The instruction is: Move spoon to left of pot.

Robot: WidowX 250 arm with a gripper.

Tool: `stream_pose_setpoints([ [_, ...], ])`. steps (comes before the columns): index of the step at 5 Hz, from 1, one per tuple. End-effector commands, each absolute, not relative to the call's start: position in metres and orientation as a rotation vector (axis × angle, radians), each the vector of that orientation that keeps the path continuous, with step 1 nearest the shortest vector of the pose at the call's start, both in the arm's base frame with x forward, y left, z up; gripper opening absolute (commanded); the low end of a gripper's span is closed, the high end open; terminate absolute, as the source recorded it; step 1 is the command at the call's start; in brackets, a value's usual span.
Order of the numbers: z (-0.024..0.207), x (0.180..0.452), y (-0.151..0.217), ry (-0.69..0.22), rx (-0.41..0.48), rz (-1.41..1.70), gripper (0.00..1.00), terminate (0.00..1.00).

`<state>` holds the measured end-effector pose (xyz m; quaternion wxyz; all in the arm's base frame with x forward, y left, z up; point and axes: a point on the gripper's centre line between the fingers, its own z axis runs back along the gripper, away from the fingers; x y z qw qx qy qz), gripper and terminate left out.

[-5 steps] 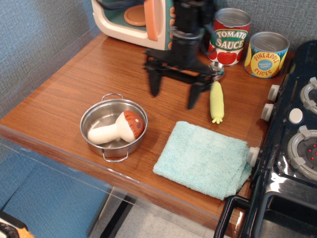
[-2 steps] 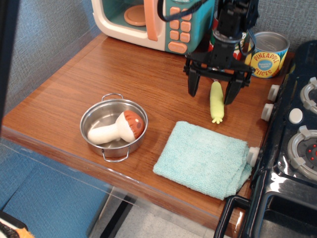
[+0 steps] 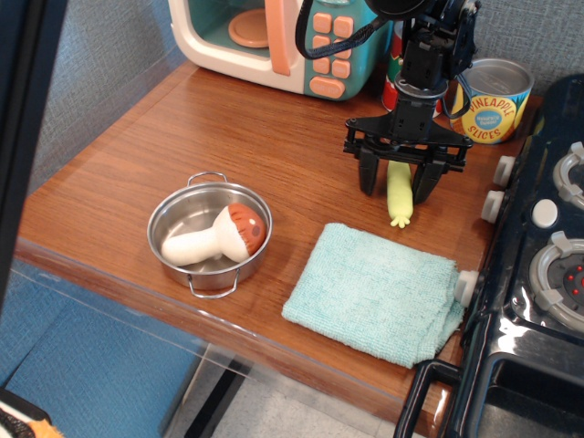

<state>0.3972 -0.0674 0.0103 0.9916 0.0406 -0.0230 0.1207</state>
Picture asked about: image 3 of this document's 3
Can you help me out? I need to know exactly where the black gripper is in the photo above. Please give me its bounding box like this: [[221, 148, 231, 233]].
[[343, 84, 473, 204]]

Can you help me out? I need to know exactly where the yellow handled metal spoon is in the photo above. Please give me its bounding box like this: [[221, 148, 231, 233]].
[[387, 161, 413, 229]]

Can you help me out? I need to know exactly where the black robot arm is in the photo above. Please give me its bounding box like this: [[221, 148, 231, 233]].
[[344, 1, 480, 203]]

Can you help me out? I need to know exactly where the grey stove knob middle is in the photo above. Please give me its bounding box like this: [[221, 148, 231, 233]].
[[481, 191, 505, 224]]

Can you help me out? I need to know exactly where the grey stove knob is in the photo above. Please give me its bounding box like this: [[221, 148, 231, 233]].
[[454, 270, 479, 308], [493, 155, 516, 187], [481, 191, 505, 224]]

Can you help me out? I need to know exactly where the grey stove knob upper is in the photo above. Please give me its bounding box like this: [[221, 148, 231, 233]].
[[493, 155, 516, 187]]

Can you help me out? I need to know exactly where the tomato sauce can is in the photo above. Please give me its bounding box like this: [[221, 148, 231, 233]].
[[381, 20, 443, 119]]

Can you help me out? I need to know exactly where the pineapple slices can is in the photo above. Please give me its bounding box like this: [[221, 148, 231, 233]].
[[451, 58, 534, 144]]

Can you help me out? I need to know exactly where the grey stove knob lower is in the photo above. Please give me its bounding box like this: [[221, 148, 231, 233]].
[[454, 270, 479, 308]]

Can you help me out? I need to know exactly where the light blue folded towel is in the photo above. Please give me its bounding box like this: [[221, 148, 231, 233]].
[[282, 223, 464, 368]]

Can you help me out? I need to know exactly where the plush mushroom toy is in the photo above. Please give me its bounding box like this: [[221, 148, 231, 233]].
[[161, 203, 266, 266]]

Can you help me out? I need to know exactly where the toy microwave teal and pink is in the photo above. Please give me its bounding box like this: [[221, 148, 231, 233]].
[[169, 1, 393, 101]]

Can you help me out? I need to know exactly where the black toy stove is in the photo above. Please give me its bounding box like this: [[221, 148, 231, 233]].
[[395, 74, 583, 437]]

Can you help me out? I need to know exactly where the orange fuzzy object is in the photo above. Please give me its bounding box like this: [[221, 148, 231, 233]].
[[26, 420, 64, 438]]

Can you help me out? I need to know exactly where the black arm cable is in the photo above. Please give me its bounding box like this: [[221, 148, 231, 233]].
[[294, 0, 389, 61]]

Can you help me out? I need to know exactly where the metal pot with handles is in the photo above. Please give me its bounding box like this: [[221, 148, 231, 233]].
[[147, 172, 273, 300]]

